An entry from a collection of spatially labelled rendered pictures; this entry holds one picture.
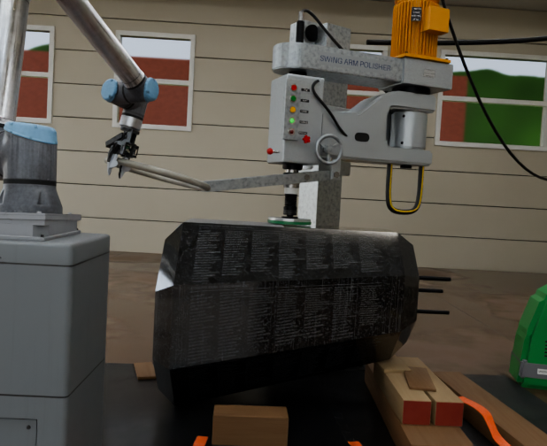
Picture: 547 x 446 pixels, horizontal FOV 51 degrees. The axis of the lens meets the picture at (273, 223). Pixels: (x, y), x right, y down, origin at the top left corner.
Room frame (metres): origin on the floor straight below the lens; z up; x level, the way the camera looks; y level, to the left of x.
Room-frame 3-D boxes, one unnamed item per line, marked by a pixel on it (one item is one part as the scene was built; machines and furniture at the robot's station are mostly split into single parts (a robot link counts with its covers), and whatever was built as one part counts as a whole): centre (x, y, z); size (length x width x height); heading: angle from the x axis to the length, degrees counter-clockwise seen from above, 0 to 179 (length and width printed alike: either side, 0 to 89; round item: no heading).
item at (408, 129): (3.10, -0.69, 1.39); 0.19 x 0.19 x 0.20
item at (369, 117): (2.99, -0.45, 1.35); 0.74 x 0.23 x 0.49; 111
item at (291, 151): (2.89, -0.15, 1.36); 0.36 x 0.22 x 0.45; 111
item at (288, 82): (2.73, -0.06, 1.41); 0.08 x 0.03 x 0.28; 111
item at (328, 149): (2.79, -0.23, 1.24); 0.15 x 0.10 x 0.15; 111
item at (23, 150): (1.76, 0.76, 1.10); 0.17 x 0.15 x 0.18; 63
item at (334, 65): (2.98, -0.41, 1.66); 0.96 x 0.25 x 0.17; 111
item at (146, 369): (3.05, 0.65, 0.02); 0.25 x 0.10 x 0.01; 19
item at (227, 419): (2.27, 0.05, 0.07); 0.30 x 0.12 x 0.12; 93
